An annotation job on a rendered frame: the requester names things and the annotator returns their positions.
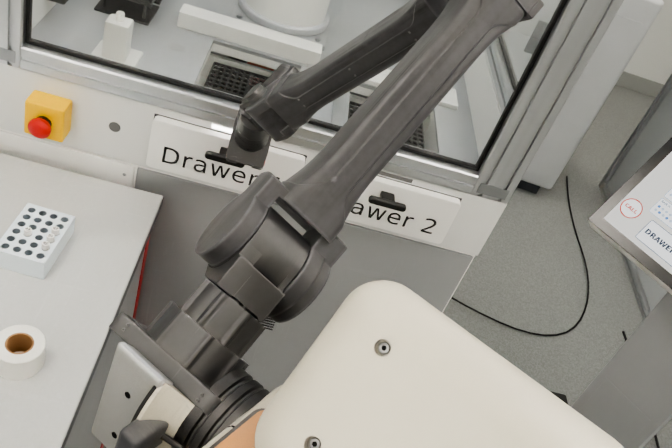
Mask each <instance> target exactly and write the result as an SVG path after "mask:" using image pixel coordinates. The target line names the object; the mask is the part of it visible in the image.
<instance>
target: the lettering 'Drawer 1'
mask: <svg viewBox="0 0 672 448"><path fill-rule="evenodd" d="M167 149H169V150H172V151H174V152H175V153H176V160H175V161H174V162H168V161H165V156H166V150H167ZM187 159H192V160H193V158H192V157H188V158H187V156H184V161H183V166H182V167H183V168H185V164H186V160H187ZM178 160H179V153H178V152H177V151H176V150H174V149H172V148H169V147H165V146H164V152H163V157H162V162H164V163H168V164H175V163H177V162H178ZM196 161H199V162H202V163H204V165H200V164H195V165H194V170H195V171H197V172H202V171H203V172H202V173H205V170H206V162H204V161H202V160H196ZM196 166H201V167H204V168H203V169H202V170H197V169H196ZM220 168H221V178H225V176H226V175H227V173H228V172H229V170H230V168H228V169H227V170H226V172H225V173H224V175H223V167H222V166H219V167H218V169H217V171H216V172H215V170H214V164H213V163H212V174H213V176H216V174H217V173H218V171H219V170H220ZM237 172H240V173H242V174H243V176H239V175H235V174H236V173H237ZM235 176H236V177H240V178H244V179H245V177H246V175H245V173H244V172H243V171H239V170H237V171H235V172H234V173H233V174H232V178H233V180H234V181H235V182H238V183H244V181H237V180H236V179H235Z"/></svg>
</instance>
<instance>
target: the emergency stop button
mask: <svg viewBox="0 0 672 448"><path fill-rule="evenodd" d="M28 130H29V132H30V133H31V134H32V135H33V136H34V137H36V138H40V139H44V138H47V137H48V136H49V135H50V134H51V131H52V130H51V126H50V124H49V123H48V122H47V121H46V120H44V119H42V118H33V119H32V120H30V122H29V123H28Z"/></svg>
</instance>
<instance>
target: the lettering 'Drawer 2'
mask: <svg viewBox="0 0 672 448"><path fill-rule="evenodd" d="M356 204H358V205H361V207H362V208H359V207H353V208H352V210H351V212H352V213H353V214H359V215H361V214H362V211H363V209H364V206H363V204H361V203H356ZM355 208H356V209H360V211H359V212H357V213H356V212H354V211H353V209H355ZM376 211H377V219H376V220H380V219H381V217H382V216H383V215H384V214H385V213H386V212H387V211H386V210H385V211H384V212H383V213H382V214H381V215H380V216H379V208H376V210H375V211H374V212H373V213H372V214H371V206H369V215H368V217H369V218H371V217H372V216H373V215H374V214H375V213H376ZM392 215H398V217H399V218H394V217H391V216H392ZM390 218H392V219H396V220H399V221H400V219H401V216H400V215H399V214H398V213H391V214H389V216H388V218H387V220H388V222H389V223H391V224H394V225H397V224H398V223H393V222H391V221H390ZM426 220H431V221H433V222H434V224H433V225H432V226H429V227H427V228H424V229H421V232H425V233H428V234H432V232H428V231H424V230H427V229H429V228H432V227H434V226H435V225H436V221H435V220H434V219H430V218H427V219H426Z"/></svg>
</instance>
